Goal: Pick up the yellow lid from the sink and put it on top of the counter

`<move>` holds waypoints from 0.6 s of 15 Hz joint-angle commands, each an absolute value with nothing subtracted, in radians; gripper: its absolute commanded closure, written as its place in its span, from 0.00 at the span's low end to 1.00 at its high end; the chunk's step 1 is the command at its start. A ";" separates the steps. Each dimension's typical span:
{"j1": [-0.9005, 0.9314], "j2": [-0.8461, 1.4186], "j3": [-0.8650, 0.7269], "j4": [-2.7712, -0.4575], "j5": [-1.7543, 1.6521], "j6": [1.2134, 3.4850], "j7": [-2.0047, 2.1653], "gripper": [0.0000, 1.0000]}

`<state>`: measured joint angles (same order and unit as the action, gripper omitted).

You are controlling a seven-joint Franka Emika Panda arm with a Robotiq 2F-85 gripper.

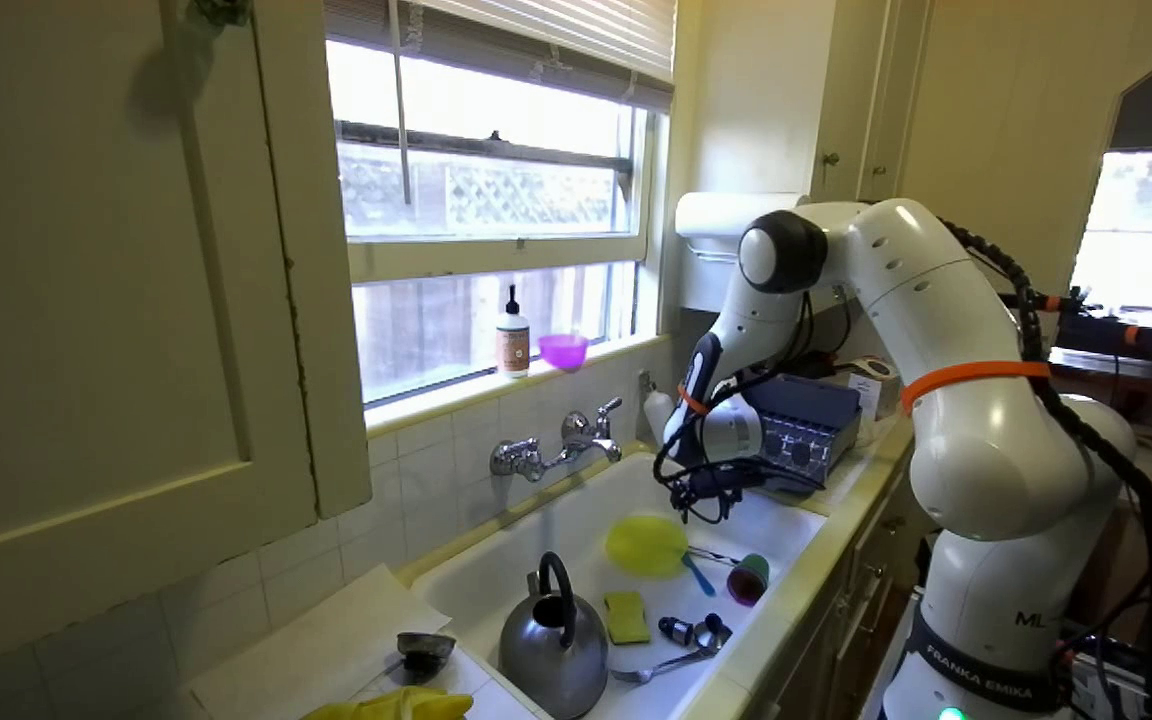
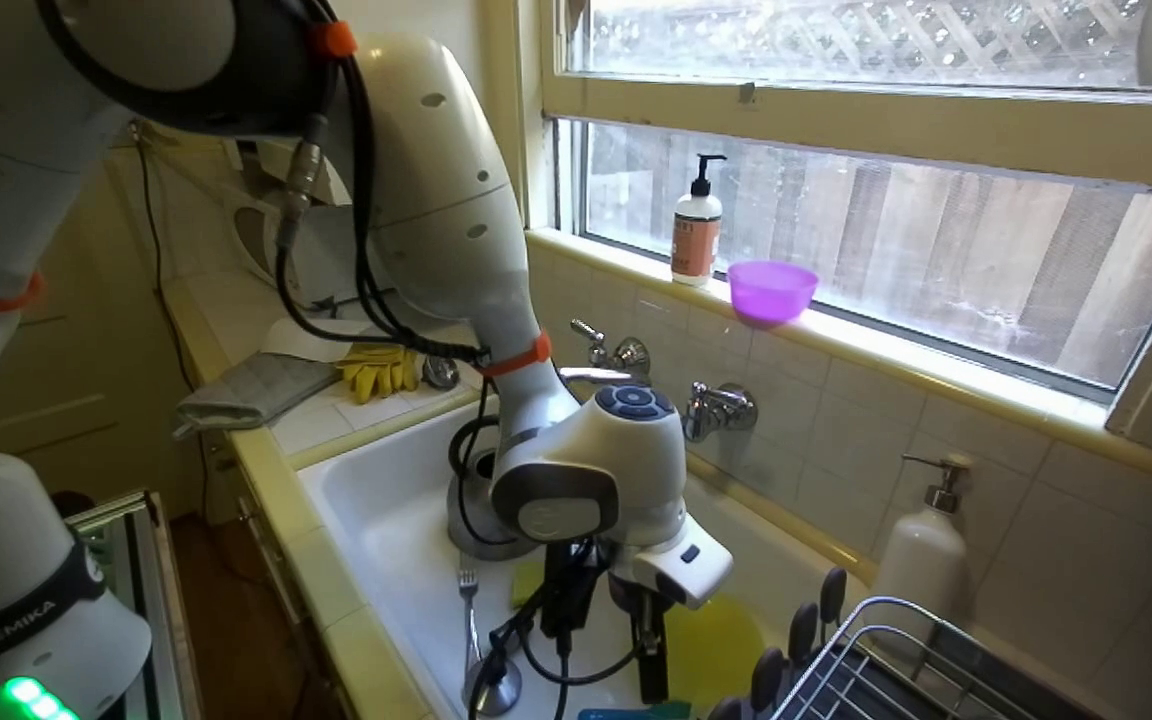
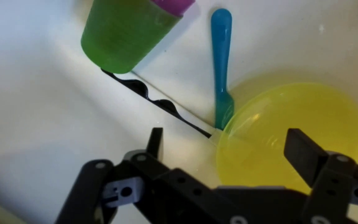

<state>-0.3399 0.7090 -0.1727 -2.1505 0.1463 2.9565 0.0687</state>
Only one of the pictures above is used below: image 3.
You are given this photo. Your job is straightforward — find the blue plastic fork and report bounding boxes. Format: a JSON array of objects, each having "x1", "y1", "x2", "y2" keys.
[{"x1": 210, "y1": 8, "x2": 235, "y2": 131}]

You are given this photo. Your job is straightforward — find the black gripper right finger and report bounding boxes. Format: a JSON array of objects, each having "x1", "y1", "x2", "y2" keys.
[{"x1": 283, "y1": 127, "x2": 358, "y2": 224}]

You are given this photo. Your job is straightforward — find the purple plastic cup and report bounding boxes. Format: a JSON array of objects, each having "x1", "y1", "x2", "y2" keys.
[{"x1": 150, "y1": 0, "x2": 198, "y2": 19}]

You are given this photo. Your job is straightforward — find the white sink basin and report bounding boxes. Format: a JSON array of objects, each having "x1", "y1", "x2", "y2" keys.
[{"x1": 0, "y1": 0, "x2": 358, "y2": 224}]

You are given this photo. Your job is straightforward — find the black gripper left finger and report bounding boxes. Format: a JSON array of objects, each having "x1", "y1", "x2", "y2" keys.
[{"x1": 55, "y1": 127, "x2": 231, "y2": 224}]

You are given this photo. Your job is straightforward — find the green plastic cup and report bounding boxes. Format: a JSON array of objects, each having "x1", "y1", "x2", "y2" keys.
[{"x1": 79, "y1": 0, "x2": 185, "y2": 76}]

